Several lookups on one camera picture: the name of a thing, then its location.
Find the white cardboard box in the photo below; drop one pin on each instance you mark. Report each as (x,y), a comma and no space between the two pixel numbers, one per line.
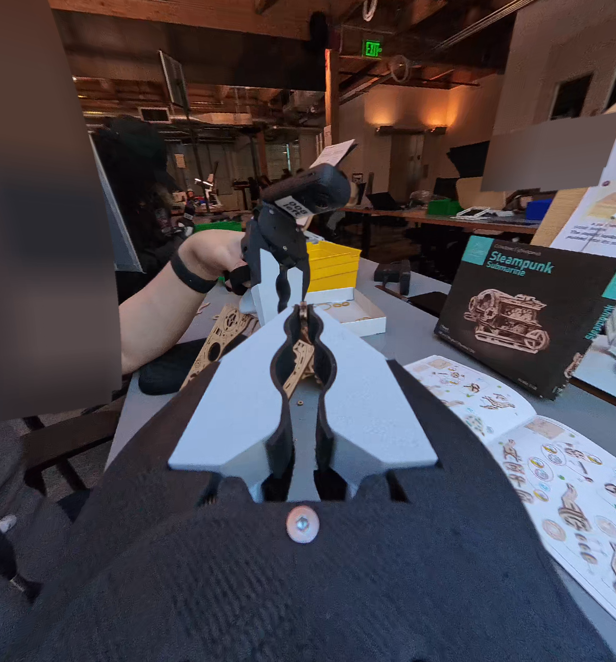
(359,315)

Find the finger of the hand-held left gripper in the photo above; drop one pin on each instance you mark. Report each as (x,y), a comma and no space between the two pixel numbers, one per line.
(266,295)
(295,287)

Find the yellow plastic bin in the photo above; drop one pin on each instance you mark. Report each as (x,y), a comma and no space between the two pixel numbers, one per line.
(334,264)

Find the green exit sign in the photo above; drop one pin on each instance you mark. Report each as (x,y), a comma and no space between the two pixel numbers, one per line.
(373,49)

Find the black model kit box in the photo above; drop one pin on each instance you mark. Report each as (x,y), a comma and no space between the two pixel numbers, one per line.
(520,310)

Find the black rectangular device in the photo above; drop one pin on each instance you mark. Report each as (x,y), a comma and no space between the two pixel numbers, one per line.
(398,276)

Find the green plastic bin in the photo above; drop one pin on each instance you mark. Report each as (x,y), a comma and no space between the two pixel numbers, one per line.
(444,207)
(217,226)

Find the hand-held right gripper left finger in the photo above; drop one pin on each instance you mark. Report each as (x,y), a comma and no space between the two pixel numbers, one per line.
(235,413)

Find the small wooden model part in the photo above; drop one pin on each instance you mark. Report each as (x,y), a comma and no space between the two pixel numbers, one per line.
(303,315)

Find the illustrated instruction booklet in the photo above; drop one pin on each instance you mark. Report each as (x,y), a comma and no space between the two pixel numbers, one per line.
(545,465)

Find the blue plastic bin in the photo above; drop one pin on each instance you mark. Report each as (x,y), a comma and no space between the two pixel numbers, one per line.
(539,209)

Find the laser-cut plywood parts sheet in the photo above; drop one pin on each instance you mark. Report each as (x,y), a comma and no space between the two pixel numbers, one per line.
(220,331)

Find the black jacket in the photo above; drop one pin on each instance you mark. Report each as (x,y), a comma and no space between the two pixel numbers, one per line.
(137,196)

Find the black wristband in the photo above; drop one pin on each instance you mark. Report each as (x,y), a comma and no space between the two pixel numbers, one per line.
(194,276)

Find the black chair frame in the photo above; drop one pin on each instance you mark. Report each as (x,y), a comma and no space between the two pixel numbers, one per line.
(65,439)

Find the person's left forearm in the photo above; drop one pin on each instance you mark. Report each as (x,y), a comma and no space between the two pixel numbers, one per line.
(158,320)

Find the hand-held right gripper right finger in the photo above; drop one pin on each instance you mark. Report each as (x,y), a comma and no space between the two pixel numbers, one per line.
(375,413)

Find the person's left hand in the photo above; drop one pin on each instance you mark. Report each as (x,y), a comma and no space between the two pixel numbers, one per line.
(212,253)

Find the grey office desk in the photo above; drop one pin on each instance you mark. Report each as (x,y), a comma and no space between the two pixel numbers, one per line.
(442,217)

